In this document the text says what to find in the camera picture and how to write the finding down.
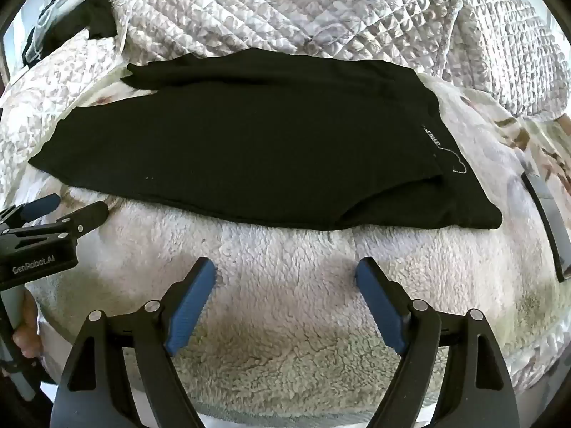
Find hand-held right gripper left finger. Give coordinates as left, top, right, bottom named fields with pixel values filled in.
left=54, top=257, right=218, bottom=428

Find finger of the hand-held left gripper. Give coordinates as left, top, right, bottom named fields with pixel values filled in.
left=0, top=193, right=61, bottom=233
left=45, top=201, right=110, bottom=244

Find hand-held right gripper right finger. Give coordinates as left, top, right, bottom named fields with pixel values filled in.
left=355, top=257, right=520, bottom=428

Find black pants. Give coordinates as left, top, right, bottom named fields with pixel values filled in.
left=27, top=49, right=504, bottom=231

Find person's left hand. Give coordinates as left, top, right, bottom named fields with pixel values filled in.
left=12, top=291, right=44, bottom=360

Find floral fleece blanket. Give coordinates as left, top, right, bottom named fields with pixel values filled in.
left=0, top=71, right=571, bottom=420

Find pile of dark clothes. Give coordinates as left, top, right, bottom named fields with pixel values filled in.
left=24, top=0, right=120, bottom=65

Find white grey quilted bedspread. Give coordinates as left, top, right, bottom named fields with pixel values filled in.
left=0, top=0, right=569, bottom=201

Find grey strap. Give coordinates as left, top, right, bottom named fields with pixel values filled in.
left=521, top=172, right=571, bottom=284

